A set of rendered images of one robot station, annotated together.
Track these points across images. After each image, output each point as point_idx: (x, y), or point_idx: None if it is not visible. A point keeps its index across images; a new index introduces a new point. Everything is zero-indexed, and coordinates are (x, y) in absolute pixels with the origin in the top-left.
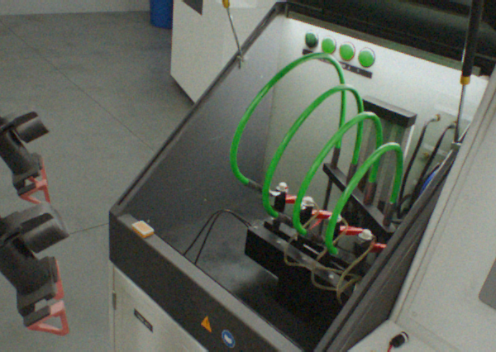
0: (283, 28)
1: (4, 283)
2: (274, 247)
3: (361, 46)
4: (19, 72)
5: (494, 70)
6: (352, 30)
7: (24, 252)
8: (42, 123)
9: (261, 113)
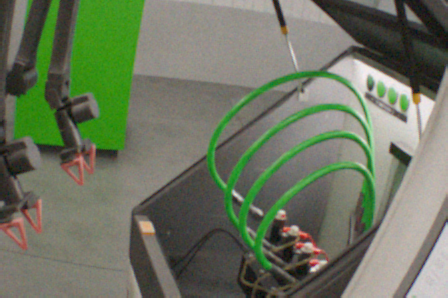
0: (354, 71)
1: (103, 291)
2: (254, 274)
3: (402, 90)
4: (212, 134)
5: (438, 92)
6: (392, 71)
7: (9, 170)
8: (90, 107)
9: (324, 158)
